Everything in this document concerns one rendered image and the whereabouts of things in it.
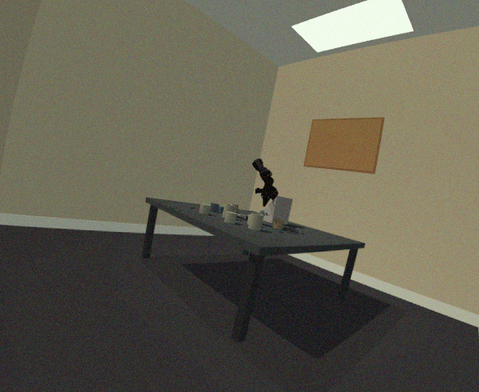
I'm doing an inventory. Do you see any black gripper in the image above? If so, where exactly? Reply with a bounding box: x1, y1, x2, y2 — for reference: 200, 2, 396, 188
261, 185, 272, 207

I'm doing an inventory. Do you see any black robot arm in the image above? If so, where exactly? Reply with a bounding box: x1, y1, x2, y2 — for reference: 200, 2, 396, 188
252, 158, 279, 200

